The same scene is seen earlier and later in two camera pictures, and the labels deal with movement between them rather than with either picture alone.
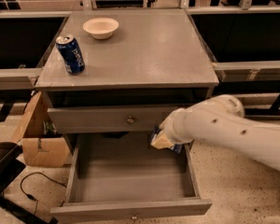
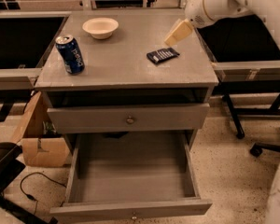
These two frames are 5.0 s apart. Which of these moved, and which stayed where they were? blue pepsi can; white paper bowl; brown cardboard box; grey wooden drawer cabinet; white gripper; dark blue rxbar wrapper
Moved: dark blue rxbar wrapper; white gripper
Stayed: blue pepsi can; grey wooden drawer cabinet; brown cardboard box; white paper bowl
